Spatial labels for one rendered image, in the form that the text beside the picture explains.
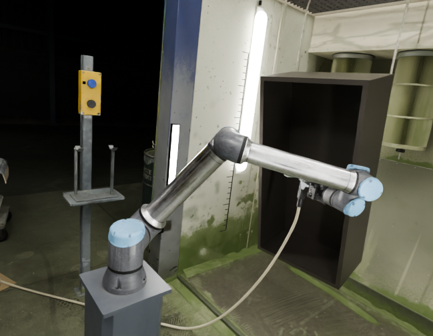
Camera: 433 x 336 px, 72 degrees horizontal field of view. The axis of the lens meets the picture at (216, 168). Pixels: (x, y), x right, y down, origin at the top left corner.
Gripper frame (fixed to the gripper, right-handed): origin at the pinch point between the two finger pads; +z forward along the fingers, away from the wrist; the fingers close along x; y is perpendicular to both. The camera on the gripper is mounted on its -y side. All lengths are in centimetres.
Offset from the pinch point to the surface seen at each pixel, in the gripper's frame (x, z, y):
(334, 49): 90, 99, -84
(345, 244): 26.2, -13.7, 34.8
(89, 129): -105, 84, -5
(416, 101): 119, 34, -47
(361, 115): 12.1, -16.6, -35.6
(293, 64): 64, 118, -69
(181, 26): -51, 81, -76
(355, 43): 96, 82, -88
